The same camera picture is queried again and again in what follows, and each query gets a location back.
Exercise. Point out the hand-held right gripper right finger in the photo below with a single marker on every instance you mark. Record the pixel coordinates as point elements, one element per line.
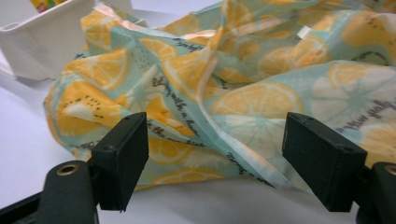
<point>323,165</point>

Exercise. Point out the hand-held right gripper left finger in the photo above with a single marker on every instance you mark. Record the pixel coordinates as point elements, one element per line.
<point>120,161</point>

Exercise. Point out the orange slice print cloth bag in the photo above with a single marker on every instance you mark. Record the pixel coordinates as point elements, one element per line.
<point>249,77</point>

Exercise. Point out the white plastic box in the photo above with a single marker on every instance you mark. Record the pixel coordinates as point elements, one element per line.
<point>46,40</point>

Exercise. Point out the yellow pink packet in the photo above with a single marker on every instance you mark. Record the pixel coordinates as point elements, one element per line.
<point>46,4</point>

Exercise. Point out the white table mat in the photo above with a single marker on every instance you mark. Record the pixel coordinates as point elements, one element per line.
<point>25,140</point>

